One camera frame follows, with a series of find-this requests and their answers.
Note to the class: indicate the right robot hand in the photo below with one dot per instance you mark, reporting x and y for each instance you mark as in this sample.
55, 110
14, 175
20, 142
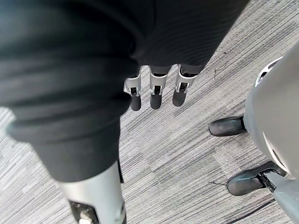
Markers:
77, 58

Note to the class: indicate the dark robot foot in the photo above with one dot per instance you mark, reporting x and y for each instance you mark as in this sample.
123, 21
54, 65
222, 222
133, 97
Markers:
252, 178
226, 126

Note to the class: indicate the silver robot leg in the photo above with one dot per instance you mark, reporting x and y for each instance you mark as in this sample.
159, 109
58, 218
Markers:
283, 198
275, 105

